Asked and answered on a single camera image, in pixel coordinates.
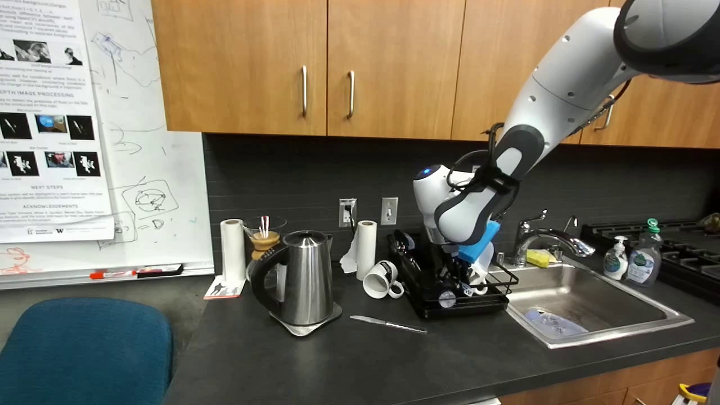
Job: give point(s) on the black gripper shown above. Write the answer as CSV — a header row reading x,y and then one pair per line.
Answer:
x,y
454,262

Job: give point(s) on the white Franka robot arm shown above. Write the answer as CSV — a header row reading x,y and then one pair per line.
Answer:
x,y
571,74

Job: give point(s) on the clear plastic food container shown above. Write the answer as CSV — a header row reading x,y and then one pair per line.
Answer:
x,y
487,260

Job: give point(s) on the plain white mug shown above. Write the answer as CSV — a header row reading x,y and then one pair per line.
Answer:
x,y
378,280

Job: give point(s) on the chrome sink faucet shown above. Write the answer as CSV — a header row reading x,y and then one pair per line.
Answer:
x,y
537,238

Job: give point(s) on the yellow sponge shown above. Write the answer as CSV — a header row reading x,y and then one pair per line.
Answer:
x,y
540,260

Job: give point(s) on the white paper towel roll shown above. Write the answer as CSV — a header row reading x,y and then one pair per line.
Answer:
x,y
366,248
233,251

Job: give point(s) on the clear lid blue tabs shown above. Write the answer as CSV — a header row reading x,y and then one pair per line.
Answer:
x,y
554,325

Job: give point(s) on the stainless steel sink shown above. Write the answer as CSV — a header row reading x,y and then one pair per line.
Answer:
x,y
592,299

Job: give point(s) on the stainless steel electric kettle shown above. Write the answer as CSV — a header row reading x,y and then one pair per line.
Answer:
x,y
304,278

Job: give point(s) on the white pump soap bottle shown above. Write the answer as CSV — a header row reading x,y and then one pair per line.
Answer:
x,y
616,262

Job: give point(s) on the wooden lower cabinet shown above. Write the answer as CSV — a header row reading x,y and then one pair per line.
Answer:
x,y
599,383

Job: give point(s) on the dish soap bottle green cap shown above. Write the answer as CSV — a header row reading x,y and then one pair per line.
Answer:
x,y
644,262

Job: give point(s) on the glass jar with brown band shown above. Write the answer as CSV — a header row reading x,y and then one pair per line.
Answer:
x,y
265,242

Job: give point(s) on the white and red packet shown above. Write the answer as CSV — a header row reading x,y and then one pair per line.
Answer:
x,y
221,291

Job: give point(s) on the black stove top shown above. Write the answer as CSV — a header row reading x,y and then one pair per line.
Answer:
x,y
690,254

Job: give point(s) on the yellow and purple object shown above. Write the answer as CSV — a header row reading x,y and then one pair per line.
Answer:
x,y
690,392

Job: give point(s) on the whiteboard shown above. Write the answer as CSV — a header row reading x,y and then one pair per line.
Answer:
x,y
180,210

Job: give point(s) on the black whiteboard eraser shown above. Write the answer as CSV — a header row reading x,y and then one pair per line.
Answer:
x,y
161,269

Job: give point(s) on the red marker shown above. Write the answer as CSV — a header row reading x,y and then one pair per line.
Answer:
x,y
114,273

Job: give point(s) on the white research poster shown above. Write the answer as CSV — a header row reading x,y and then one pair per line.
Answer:
x,y
53,193

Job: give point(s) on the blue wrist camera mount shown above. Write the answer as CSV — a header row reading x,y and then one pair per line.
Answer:
x,y
478,244

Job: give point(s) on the wall outlet plate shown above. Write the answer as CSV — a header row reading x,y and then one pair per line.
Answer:
x,y
391,210
347,211

